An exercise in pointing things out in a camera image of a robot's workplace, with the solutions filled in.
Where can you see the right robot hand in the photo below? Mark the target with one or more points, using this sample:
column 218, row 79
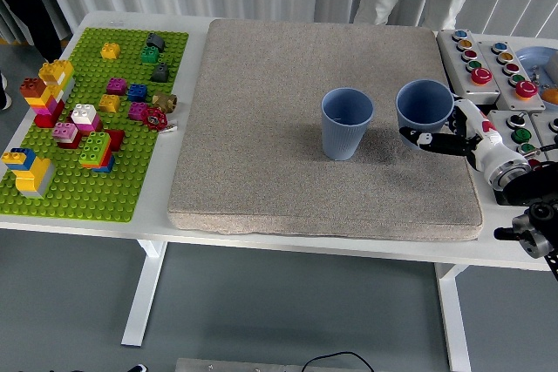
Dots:
column 490, row 145

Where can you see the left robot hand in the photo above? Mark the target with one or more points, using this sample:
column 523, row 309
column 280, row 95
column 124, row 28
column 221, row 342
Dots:
column 138, row 368

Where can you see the blue ribbed cup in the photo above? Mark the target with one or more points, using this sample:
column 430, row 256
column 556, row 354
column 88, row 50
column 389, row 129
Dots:
column 423, row 106
column 344, row 141

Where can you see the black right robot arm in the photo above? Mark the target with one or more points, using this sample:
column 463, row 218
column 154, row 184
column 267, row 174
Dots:
column 523, row 189

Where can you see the grey four-button box black base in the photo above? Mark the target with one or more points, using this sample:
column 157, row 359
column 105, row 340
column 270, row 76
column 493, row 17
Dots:
column 501, row 123

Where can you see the grey button box black knobs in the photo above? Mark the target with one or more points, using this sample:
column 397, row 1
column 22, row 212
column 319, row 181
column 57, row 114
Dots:
column 545, row 128

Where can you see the grey five-button control box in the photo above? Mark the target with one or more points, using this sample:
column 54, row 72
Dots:
column 497, row 80
column 453, row 58

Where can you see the white table leg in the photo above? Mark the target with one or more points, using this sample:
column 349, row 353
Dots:
column 144, row 293
column 453, row 324

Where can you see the orange round object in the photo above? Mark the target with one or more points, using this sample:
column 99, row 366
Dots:
column 551, row 95

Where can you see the small metal hardware pieces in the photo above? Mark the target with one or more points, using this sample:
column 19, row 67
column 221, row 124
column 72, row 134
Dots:
column 537, row 72

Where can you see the green studded baseplate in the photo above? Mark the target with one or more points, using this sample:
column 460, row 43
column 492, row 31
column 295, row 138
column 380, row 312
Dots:
column 87, row 198

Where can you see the yellow blue grey brick stack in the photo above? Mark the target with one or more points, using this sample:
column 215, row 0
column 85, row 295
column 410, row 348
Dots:
column 35, row 171

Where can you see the green orange blue brick stack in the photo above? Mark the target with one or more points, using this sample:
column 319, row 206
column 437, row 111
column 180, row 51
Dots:
column 95, row 147

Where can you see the grey-brown padded mat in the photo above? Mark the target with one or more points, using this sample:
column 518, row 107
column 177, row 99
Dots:
column 261, row 128

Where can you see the red building brick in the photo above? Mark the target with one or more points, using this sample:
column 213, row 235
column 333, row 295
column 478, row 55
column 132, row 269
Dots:
column 117, row 139

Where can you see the white valve tag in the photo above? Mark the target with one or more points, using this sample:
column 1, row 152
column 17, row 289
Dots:
column 171, row 128

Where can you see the pink dark red brick stack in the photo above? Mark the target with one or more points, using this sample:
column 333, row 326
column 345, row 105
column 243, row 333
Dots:
column 64, row 131

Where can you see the brass valve red handwheel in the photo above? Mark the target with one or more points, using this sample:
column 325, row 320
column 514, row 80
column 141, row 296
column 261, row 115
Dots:
column 153, row 118

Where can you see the magenta building brick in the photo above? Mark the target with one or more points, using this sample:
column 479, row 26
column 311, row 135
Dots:
column 116, row 86
column 138, row 111

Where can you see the white pink brick stack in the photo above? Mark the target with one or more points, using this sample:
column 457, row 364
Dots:
column 83, row 114

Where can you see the yellow building brick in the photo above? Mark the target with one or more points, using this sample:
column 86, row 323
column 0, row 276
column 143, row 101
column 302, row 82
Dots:
column 110, row 51
column 109, row 103

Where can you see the blue building brick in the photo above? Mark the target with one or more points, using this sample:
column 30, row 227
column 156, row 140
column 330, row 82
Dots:
column 137, row 93

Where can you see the grey sloped brick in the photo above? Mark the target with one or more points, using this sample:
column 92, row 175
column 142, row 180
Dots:
column 160, row 73

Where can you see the brown yellow red brick tower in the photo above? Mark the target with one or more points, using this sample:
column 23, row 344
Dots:
column 32, row 86

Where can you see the yellow white brick tower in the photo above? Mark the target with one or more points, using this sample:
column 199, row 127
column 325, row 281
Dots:
column 54, row 70

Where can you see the green building brick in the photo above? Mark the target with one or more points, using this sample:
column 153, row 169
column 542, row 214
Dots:
column 150, row 55

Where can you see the dark grey rounded brick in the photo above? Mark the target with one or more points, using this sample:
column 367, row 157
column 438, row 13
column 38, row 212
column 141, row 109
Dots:
column 156, row 42

